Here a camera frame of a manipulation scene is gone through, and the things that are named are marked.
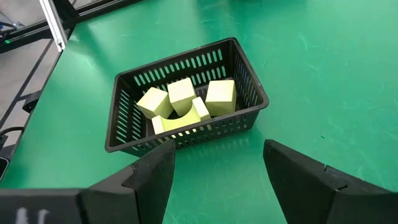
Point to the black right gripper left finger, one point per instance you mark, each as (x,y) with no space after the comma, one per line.
(140,193)

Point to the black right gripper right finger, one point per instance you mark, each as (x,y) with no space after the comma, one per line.
(311,193)

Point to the yellow arch foam block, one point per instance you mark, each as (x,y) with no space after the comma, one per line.
(183,122)

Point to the yellow foam cube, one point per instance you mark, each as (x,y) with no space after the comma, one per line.
(154,102)
(182,95)

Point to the yellow rectangular foam block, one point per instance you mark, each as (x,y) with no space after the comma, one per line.
(220,97)

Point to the black slotted plastic basket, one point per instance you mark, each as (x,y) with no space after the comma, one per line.
(261,107)

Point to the small black device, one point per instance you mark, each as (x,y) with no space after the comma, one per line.
(3,168)

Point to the silver aluminium extrusion bar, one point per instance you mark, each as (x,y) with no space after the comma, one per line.
(54,28)

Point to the black table frame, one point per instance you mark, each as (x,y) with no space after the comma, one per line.
(66,11)

